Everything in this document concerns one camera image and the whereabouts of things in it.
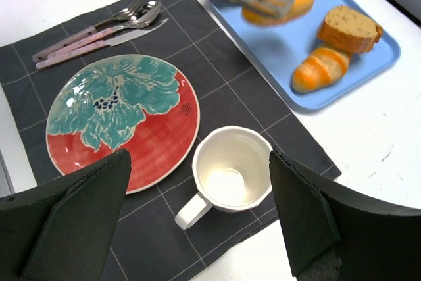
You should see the brown bread slice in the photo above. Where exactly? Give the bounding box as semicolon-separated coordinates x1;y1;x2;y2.
317;5;383;54

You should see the small orange striped croissant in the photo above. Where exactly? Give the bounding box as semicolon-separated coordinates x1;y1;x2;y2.
291;43;352;93

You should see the red teal floral plate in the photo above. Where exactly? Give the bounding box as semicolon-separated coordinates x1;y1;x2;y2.
46;54;200;194

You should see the light blue tray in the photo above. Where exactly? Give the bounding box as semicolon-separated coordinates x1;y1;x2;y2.
209;0;401;111

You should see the pink handled spoon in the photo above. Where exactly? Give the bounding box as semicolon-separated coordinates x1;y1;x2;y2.
47;1;161;59

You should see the white ceramic mug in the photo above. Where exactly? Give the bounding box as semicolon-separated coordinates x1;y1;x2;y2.
175;126;272;230

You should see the pink handled fork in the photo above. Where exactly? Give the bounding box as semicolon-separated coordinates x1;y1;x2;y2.
32;0;142;63

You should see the pink handled knife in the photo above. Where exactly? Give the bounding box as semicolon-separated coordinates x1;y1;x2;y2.
36;18;168;70

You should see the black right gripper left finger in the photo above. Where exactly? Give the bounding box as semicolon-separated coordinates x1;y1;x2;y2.
1;149;131;280

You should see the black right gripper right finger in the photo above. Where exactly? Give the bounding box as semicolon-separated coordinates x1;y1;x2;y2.
269;151;420;280

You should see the dark grey checked placemat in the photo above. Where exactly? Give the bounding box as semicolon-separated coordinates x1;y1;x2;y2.
1;0;340;280

